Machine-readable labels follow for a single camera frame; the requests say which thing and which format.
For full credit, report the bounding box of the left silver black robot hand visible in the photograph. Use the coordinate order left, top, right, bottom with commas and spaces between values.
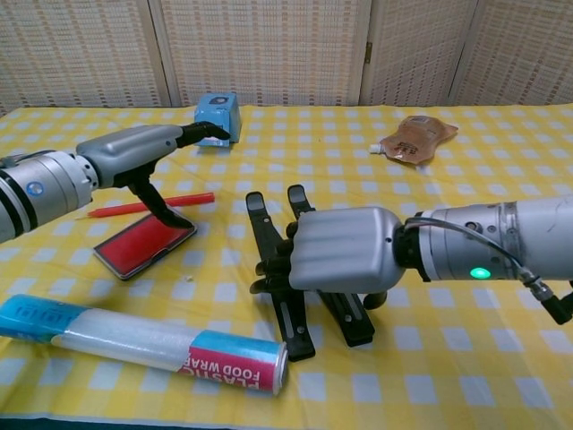
74, 120, 232, 229

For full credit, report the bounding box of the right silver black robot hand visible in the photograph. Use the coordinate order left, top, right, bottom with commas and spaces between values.
249, 206, 407, 310

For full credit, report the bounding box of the black folding laptop stand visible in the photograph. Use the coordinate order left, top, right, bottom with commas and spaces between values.
245, 184, 376, 363

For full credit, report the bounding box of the plastic food wrap roll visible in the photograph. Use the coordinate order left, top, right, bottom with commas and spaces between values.
0, 293, 289, 397

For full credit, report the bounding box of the red pen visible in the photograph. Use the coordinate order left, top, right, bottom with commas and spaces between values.
74, 192, 216, 221

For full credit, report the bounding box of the yellow white checked tablecloth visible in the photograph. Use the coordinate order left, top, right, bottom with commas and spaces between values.
0, 103, 573, 426

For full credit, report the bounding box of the red ink stamp pad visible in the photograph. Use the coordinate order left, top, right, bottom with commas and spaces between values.
92, 210, 199, 282

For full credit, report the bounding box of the small blue cardboard box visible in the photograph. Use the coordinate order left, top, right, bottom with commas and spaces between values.
192, 92, 244, 148

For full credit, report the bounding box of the brown spout pouch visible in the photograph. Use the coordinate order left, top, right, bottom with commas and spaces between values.
367, 115, 459, 169

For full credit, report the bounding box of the beige woven folding screen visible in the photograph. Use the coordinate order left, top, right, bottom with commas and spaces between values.
0, 0, 573, 117

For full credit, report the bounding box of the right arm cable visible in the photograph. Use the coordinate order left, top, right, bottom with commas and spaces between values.
405, 216, 573, 326

